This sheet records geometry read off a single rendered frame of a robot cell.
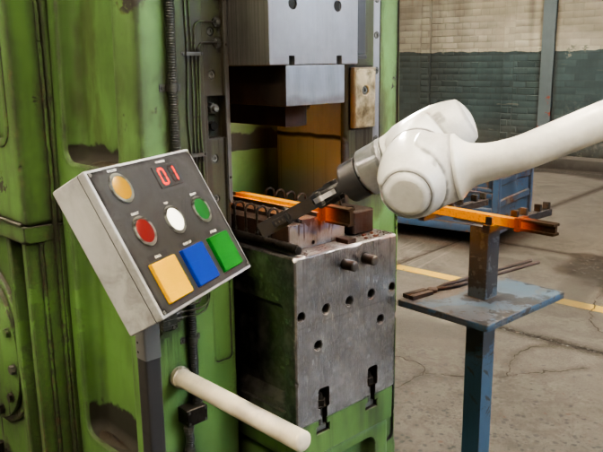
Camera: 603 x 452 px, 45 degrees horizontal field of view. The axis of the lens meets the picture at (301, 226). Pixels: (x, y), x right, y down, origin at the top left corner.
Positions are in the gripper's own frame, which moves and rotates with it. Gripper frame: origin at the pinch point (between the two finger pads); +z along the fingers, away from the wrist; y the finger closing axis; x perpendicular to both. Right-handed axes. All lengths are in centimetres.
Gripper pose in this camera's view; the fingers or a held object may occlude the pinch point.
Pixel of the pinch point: (275, 222)
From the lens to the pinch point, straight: 138.7
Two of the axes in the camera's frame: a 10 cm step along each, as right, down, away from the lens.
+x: -4.8, -8.8, -0.1
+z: -8.0, 4.3, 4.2
